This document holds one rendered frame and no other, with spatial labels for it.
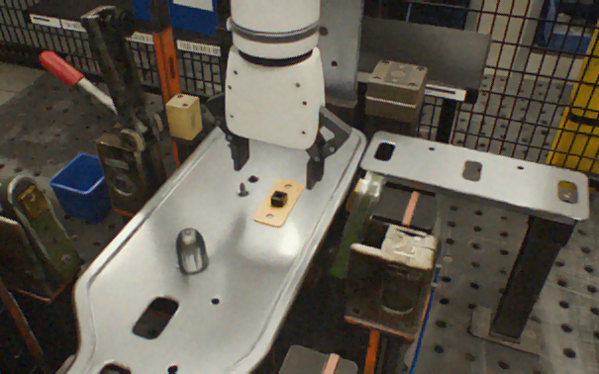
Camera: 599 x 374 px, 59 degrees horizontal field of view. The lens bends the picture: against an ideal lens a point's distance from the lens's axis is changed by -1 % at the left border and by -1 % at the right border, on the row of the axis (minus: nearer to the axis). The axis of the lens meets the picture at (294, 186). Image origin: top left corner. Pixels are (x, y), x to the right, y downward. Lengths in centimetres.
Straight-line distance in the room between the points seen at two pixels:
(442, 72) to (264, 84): 44
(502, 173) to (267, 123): 34
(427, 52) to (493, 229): 38
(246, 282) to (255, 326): 6
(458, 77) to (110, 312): 62
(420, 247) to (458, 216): 58
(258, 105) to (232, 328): 23
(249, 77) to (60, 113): 103
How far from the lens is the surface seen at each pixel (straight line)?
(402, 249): 56
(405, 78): 82
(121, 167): 73
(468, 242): 109
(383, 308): 61
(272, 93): 54
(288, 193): 68
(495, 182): 74
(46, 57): 74
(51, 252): 63
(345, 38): 82
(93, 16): 64
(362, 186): 52
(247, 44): 52
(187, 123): 75
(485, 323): 96
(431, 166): 75
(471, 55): 99
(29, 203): 60
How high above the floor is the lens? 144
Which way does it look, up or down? 40 degrees down
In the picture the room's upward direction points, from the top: straight up
